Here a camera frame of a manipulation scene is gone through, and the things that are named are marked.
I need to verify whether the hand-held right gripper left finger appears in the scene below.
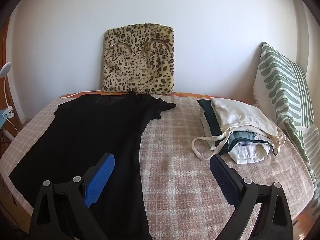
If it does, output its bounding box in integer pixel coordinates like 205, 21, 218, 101
29, 152, 116, 240

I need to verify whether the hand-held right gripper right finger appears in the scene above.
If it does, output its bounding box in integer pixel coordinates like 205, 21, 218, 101
209, 154, 293, 240

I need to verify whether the black shirt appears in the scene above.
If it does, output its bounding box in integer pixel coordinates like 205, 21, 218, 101
9, 91, 177, 240

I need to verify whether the white folded shirt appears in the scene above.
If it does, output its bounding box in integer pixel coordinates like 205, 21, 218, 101
229, 140, 272, 165

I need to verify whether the teal folded garment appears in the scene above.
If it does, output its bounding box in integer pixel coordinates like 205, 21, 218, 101
220, 131, 272, 155

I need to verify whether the beige plaid blanket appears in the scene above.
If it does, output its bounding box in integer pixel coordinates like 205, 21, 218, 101
0, 95, 317, 240

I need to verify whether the dark green folded garment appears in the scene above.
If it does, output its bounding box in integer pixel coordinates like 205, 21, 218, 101
197, 99, 223, 137

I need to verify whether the green striped white pillow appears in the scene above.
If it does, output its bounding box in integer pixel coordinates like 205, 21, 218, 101
252, 42, 320, 188

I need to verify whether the leopard print cushion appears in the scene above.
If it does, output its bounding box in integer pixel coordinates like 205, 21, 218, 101
102, 23, 175, 95

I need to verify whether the white gooseneck lamp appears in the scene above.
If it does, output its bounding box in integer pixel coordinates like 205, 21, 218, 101
0, 62, 13, 110

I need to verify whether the wooden bed frame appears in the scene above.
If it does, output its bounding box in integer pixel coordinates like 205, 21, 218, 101
0, 15, 25, 135

